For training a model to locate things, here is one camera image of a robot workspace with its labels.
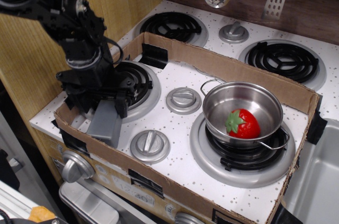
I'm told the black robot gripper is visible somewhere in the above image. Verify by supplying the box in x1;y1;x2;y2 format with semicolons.
56;62;139;119

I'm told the grey pepper shaker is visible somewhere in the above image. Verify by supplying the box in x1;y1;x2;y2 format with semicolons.
87;100;122;148

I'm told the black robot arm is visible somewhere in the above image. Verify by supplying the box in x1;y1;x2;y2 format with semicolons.
1;0;136;118

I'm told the front left coil burner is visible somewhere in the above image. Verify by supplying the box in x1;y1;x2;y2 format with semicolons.
79;60;162;124

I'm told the coil burner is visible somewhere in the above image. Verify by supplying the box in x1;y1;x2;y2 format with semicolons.
238;39;327;91
190;114;296;189
79;60;162;124
133;12;209;47

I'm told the silver front stove knob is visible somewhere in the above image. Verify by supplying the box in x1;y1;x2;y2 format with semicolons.
130;130;171;164

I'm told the silver stove knob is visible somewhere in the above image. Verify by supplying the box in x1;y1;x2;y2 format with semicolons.
166;87;202;115
130;130;171;164
219;21;249;43

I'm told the silver oven front knob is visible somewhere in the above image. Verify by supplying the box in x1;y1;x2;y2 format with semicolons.
61;150;95;183

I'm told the silver oven knob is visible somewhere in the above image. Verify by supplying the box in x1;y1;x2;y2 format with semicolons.
61;150;95;183
174;212;204;224

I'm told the silver centre stove knob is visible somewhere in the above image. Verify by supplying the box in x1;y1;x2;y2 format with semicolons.
166;87;202;115

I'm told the digital clock panel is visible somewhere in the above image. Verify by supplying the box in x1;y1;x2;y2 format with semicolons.
111;175;155;207

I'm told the back left coil burner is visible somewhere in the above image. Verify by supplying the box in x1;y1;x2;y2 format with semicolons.
133;12;209;47

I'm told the orange object bottom left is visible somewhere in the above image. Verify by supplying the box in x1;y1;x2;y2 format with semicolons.
28;206;56;223

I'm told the stainless steel pot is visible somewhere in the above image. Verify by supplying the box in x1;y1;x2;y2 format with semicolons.
202;82;290;150

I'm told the silver lower oven knob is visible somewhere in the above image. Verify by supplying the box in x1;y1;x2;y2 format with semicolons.
174;212;204;224

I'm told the red toy strawberry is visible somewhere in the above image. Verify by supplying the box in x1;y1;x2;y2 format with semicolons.
225;109;261;139

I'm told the front right coil burner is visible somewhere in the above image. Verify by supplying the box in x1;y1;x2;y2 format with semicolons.
190;114;296;189

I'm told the silver back stove knob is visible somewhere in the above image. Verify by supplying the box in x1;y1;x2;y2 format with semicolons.
219;21;249;43

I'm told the back right coil burner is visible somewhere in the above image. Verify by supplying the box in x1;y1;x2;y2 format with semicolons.
238;39;327;91

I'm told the hanging metal slotted spatula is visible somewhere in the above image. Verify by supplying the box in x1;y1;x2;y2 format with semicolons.
261;0;286;21

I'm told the grey toy sink basin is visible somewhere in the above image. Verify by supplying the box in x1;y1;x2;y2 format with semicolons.
283;119;338;223

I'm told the brown cardboard box frame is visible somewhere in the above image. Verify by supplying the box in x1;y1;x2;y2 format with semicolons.
55;33;322;223

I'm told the silver oven door handle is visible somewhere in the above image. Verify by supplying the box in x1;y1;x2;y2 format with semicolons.
59;182;120;224

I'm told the black cable bottom left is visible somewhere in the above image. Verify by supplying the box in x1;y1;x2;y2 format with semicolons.
0;208;12;224

